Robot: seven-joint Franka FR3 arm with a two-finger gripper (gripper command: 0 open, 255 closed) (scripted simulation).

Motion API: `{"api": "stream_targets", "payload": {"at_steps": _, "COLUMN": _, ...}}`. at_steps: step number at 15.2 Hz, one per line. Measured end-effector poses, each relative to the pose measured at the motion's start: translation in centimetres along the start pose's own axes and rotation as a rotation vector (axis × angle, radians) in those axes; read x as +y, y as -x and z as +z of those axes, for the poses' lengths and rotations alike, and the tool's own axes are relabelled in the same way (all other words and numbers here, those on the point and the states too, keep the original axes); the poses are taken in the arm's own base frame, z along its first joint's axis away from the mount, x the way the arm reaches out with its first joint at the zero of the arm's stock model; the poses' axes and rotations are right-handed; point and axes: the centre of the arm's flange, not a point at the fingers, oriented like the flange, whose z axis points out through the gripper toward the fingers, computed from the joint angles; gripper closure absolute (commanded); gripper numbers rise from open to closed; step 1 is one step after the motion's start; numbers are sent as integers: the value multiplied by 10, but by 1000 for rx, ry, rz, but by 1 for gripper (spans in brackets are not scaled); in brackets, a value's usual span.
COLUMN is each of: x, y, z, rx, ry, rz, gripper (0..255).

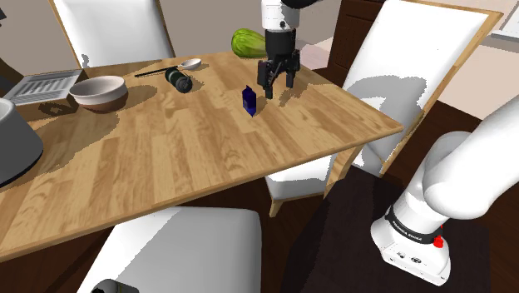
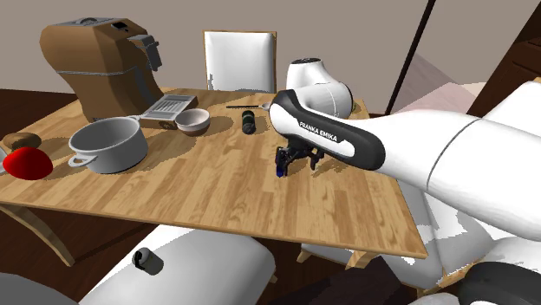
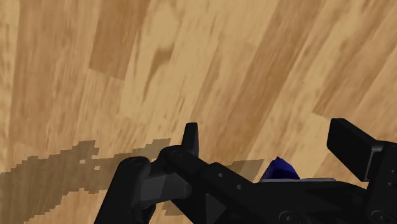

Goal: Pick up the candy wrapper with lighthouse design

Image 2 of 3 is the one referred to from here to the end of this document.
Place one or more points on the small blue object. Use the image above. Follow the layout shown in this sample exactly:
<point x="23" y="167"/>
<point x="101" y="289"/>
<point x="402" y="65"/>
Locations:
<point x="280" y="170"/>

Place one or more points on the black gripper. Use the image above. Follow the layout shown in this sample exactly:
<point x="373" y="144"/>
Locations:
<point x="299" y="148"/>

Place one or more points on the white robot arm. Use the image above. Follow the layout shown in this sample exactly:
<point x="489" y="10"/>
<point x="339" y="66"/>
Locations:
<point x="460" y="156"/>

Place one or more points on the thin black pole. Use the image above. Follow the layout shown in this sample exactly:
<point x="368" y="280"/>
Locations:
<point x="411" y="57"/>

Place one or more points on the black cylinder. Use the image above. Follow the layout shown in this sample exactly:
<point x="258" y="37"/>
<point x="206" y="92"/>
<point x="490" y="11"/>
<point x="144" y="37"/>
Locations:
<point x="148" y="261"/>

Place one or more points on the wooden table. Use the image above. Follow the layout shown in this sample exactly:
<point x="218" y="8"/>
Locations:
<point x="219" y="186"/>

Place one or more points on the dark wooden cabinet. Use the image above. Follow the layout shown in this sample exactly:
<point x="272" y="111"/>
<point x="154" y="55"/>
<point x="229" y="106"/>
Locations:
<point x="513" y="63"/>

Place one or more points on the grey cooking pot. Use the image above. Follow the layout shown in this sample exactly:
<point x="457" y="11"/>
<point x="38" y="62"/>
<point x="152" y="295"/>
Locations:
<point x="110" y="145"/>

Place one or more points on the white and brown bowl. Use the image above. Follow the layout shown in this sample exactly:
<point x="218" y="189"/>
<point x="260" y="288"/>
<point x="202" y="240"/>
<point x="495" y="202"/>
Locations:
<point x="192" y="120"/>

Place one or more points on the dark green bottle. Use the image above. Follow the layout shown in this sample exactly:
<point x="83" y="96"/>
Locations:
<point x="248" y="121"/>

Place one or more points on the brown round object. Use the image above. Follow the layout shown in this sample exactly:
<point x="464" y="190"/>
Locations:
<point x="22" y="140"/>

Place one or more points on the red round object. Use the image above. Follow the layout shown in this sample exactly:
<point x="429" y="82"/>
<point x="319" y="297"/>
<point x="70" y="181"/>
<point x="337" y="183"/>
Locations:
<point x="27" y="164"/>

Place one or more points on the brown coffee machine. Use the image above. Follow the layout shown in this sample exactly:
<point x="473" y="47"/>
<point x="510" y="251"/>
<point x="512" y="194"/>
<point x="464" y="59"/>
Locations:
<point x="101" y="72"/>

